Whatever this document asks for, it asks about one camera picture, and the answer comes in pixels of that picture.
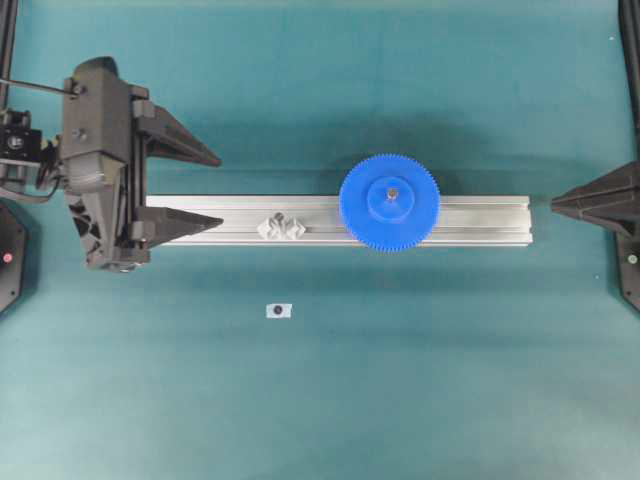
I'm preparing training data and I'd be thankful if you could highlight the grey bracket beside bare shaft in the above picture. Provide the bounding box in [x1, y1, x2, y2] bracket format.
[257, 217, 281, 241]

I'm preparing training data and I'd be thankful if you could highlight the large blue gear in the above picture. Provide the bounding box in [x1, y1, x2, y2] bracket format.
[338, 154, 441, 253]

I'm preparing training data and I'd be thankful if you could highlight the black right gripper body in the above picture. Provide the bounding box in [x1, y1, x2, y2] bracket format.
[618, 199, 639, 311]

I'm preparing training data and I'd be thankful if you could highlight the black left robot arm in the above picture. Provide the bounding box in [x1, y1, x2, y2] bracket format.
[1, 86, 223, 272]

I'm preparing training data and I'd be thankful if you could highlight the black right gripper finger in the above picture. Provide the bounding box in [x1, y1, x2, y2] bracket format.
[551, 161, 639, 208]
[551, 204, 625, 235]

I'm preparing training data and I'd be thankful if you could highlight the black frame post left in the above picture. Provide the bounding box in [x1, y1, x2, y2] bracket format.
[0, 0, 20, 114]

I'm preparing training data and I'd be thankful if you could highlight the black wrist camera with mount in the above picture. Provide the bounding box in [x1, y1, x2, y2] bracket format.
[59, 56, 132, 194]

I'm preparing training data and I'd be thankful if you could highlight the black frame post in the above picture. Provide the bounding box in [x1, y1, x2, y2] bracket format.
[0, 0, 20, 114]
[618, 0, 639, 130]

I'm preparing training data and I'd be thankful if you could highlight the white tape marker black dot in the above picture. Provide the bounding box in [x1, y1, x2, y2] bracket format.
[266, 303, 293, 319]

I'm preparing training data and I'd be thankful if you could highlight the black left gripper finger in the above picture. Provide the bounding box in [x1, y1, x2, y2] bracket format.
[130, 206, 223, 248]
[133, 100, 222, 167]

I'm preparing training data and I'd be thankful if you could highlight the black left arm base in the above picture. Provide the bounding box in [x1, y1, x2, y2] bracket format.
[0, 202, 28, 314]

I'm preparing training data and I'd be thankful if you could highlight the black camera cable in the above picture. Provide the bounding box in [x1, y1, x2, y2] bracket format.
[0, 75, 76, 94]

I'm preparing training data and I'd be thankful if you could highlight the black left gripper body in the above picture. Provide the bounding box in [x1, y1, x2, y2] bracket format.
[63, 85, 150, 272]

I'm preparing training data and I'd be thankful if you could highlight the black frame post right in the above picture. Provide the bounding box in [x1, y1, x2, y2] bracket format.
[618, 0, 639, 130]

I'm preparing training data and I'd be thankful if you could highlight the aluminium extrusion rail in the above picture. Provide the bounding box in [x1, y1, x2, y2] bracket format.
[147, 195, 533, 247]

